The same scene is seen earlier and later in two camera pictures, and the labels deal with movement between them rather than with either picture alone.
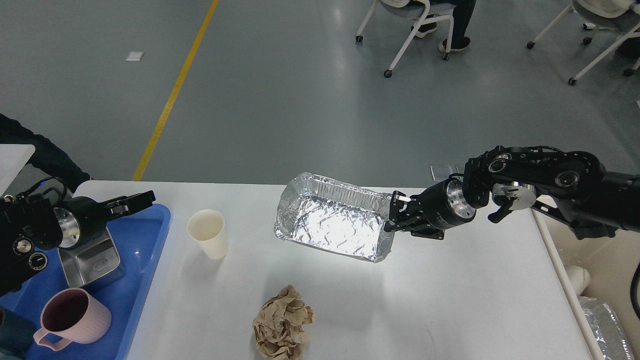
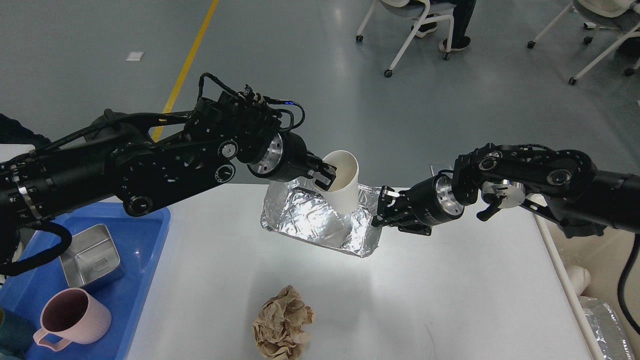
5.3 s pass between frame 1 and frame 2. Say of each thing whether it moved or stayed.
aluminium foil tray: moved
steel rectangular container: stayed
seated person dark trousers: stayed
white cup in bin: stayed
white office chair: stayed
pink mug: stayed
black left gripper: moved
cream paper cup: moved
